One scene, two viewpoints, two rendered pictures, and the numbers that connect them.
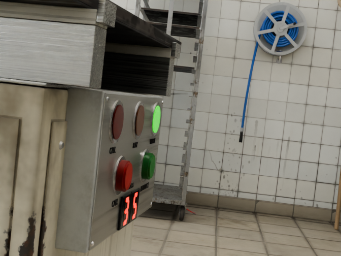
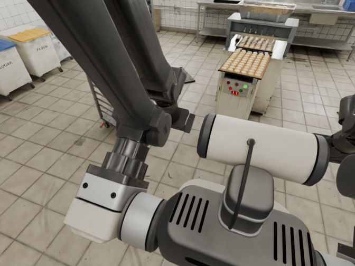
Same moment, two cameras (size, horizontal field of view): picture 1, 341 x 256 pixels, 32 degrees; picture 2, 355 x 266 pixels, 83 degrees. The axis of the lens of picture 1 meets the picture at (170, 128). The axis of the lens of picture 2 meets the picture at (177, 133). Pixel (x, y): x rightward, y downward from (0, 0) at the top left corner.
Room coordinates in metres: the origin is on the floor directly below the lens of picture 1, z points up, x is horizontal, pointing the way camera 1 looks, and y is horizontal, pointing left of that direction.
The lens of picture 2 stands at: (0.51, -1.75, 1.75)
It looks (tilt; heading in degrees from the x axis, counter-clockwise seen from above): 43 degrees down; 105
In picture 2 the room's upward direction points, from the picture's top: straight up
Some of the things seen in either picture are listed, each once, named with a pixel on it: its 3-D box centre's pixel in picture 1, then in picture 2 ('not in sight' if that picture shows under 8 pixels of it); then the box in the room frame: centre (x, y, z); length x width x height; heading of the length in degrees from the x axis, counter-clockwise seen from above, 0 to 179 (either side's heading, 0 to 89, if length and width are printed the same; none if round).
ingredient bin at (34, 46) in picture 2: not in sight; (33, 54); (-2.87, 1.00, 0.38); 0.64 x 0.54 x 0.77; 173
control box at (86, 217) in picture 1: (118, 158); (236, 87); (0.61, 0.05, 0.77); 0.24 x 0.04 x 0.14; 169
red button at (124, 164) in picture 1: (121, 175); not in sight; (0.56, 0.04, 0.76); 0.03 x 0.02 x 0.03; 169
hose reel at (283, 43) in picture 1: (273, 74); not in sight; (4.56, -0.75, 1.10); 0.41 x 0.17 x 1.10; 86
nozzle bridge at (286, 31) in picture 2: not in sight; (259, 35); (0.78, 0.90, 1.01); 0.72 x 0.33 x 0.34; 169
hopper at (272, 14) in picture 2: not in sight; (264, 11); (0.78, 0.90, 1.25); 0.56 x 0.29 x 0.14; 169
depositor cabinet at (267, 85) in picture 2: not in sight; (253, 67); (0.87, 1.37, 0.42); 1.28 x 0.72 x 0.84; 79
